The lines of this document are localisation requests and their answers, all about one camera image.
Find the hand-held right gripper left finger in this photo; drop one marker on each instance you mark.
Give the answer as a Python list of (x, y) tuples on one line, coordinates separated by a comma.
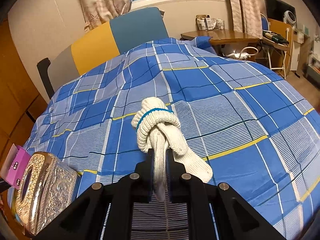
[(149, 175)]

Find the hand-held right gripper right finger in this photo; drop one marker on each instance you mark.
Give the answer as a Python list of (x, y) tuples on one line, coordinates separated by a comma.
[(171, 175)]

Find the brown patterned sock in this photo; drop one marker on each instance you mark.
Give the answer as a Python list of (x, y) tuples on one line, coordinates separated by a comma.
[(160, 120)]

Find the blue plaid bedsheet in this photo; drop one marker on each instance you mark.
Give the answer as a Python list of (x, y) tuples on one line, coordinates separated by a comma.
[(225, 105)]

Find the gold ornate tissue box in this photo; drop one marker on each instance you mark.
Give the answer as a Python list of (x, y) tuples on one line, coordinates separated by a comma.
[(47, 185)]

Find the purple carton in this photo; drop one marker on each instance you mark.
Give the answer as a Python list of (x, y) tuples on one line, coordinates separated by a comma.
[(18, 165)]

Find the blue pillow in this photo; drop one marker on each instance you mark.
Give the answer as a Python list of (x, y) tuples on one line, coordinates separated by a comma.
[(197, 43)]

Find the grey yellow blue headboard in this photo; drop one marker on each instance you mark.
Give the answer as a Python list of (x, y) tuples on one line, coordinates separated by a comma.
[(100, 45)]

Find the wooden desk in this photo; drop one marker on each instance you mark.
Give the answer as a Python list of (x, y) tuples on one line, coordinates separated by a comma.
[(220, 36)]

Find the bottles on desk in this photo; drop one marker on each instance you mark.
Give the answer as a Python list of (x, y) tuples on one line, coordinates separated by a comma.
[(210, 22)]

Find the wooden wardrobe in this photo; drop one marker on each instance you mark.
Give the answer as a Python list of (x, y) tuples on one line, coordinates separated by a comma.
[(15, 92)]

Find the wooden folding chair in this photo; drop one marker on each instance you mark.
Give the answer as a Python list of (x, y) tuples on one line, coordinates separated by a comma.
[(277, 50)]

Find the patterned beige curtain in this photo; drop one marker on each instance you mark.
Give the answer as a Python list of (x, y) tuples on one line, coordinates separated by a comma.
[(105, 2), (242, 7)]

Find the white storage shelf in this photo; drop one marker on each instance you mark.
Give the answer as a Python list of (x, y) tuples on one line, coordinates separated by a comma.
[(312, 62)]

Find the wooden board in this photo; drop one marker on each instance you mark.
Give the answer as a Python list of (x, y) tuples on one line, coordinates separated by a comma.
[(278, 27)]

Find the black monitor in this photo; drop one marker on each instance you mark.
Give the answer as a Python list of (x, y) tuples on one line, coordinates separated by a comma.
[(275, 10)]

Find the white round fan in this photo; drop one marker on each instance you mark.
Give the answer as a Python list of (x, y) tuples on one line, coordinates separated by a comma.
[(290, 17)]

